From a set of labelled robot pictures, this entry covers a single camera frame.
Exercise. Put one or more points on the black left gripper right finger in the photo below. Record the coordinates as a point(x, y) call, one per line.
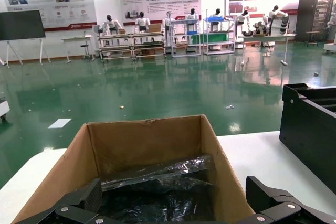
point(262, 195)

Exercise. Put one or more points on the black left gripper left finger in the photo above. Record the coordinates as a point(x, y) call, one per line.
point(92, 195)

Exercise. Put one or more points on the bagged graphics card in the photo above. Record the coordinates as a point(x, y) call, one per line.
point(157, 205)

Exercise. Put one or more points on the black slotted container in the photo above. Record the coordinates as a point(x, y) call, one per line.
point(302, 134)

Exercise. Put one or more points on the brown cardboard box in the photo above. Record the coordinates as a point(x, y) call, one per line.
point(144, 140)

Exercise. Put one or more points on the silver floor debris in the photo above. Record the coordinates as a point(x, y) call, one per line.
point(230, 107)

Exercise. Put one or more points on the white cart base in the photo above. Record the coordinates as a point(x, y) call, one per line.
point(4, 107)

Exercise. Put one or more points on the black round stool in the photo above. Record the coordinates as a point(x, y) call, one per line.
point(85, 46)

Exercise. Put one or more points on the small white desk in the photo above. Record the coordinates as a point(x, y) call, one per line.
point(78, 37)

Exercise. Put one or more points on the long white table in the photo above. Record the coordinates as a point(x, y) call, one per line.
point(262, 36)

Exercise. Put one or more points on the roller conveyor rack table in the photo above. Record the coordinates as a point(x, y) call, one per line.
point(115, 36)
point(148, 34)

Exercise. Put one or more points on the white platform robot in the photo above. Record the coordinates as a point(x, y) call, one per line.
point(330, 48)

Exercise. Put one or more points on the green panel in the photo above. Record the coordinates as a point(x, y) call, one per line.
point(210, 39)

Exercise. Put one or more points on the small brown side table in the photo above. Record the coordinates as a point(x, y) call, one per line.
point(312, 32)

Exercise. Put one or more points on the white humanoid robot black head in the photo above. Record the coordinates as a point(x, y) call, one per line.
point(278, 22)
point(142, 22)
point(112, 24)
point(240, 20)
point(191, 18)
point(167, 24)
point(217, 14)

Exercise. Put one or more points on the small cardboard carton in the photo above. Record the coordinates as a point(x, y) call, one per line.
point(155, 27)

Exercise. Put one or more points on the blue plastic bin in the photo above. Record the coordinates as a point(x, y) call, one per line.
point(214, 19)

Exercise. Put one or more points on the black server cabinet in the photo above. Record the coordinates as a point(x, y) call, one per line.
point(307, 16)

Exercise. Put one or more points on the black screen on white stand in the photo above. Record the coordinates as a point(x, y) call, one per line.
point(21, 24)

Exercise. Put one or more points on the white frame shelving unit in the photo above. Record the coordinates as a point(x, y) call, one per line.
point(172, 35)
point(218, 53)

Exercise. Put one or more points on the wall poster with round icons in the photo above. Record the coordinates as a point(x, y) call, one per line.
point(68, 6)

